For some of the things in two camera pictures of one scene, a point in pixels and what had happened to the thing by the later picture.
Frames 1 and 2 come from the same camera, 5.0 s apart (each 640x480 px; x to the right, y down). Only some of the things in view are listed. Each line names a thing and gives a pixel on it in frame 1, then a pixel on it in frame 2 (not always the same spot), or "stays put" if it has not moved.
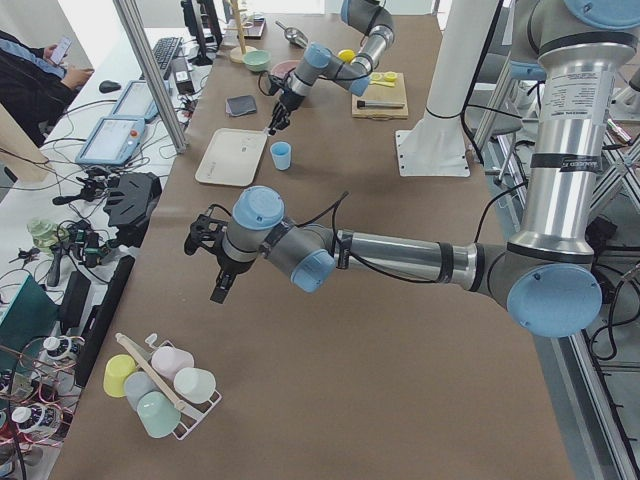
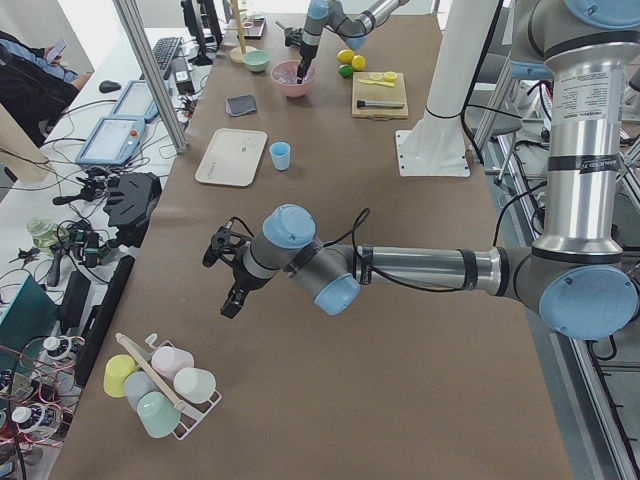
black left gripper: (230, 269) → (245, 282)
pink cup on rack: (167, 361) stays put
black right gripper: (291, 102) → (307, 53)
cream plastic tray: (233, 157) stays put
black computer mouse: (108, 86) stays put
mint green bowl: (257, 60) stays put
